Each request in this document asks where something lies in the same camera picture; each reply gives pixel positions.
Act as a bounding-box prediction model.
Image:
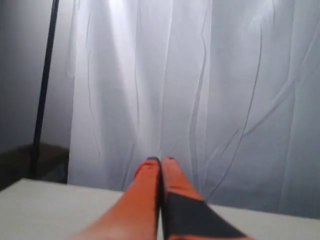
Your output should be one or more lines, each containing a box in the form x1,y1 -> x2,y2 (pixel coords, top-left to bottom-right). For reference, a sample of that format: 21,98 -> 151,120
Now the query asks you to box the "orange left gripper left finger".
71,157 -> 162,240

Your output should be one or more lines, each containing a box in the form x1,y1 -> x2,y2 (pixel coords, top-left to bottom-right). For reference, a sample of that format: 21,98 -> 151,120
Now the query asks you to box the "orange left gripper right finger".
161,156 -> 249,240

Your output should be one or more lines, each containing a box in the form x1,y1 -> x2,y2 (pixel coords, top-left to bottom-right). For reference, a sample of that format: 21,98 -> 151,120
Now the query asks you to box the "white backdrop curtain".
68,0 -> 320,219

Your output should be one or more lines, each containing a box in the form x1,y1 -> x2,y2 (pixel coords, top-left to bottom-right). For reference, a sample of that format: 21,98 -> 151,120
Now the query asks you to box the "black stand pole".
28,0 -> 60,179

